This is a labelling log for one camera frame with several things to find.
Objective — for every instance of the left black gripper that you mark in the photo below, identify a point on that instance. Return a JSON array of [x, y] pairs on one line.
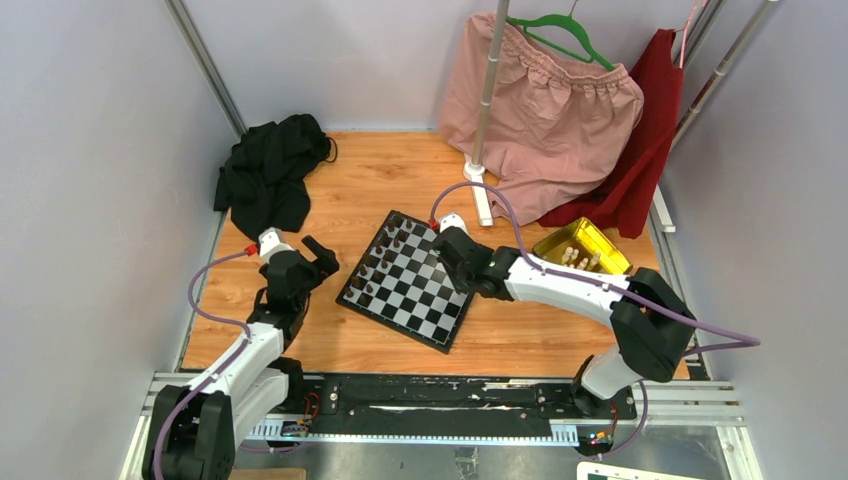
[[324, 257]]

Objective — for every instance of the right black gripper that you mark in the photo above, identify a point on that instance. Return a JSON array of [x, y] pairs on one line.
[[459, 286]]

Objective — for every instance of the black white chessboard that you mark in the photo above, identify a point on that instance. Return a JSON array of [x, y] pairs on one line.
[[408, 290]]

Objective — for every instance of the yellow metal tray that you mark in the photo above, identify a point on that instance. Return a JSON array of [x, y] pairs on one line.
[[583, 246]]

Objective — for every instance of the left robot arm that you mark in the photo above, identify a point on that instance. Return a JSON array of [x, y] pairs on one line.
[[196, 429]]

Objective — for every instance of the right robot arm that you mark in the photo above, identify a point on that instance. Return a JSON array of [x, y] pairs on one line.
[[651, 325]]

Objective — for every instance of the white clothes rack stand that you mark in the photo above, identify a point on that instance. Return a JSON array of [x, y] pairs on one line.
[[473, 169]]

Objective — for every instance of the black cloth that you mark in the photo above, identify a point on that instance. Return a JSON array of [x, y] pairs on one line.
[[262, 183]]

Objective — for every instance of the red garment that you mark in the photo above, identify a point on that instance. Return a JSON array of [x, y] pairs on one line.
[[624, 199]]

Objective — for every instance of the pink shorts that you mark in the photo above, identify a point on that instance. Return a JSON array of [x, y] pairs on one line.
[[557, 127]]

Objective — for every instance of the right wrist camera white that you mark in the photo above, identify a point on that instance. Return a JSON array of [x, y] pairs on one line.
[[451, 220]]

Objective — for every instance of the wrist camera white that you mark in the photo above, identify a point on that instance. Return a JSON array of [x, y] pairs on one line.
[[271, 242], [451, 220]]

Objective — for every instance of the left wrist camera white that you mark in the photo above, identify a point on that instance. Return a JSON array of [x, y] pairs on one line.
[[271, 242]]

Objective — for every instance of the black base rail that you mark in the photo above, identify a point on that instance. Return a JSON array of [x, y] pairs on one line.
[[400, 407]]

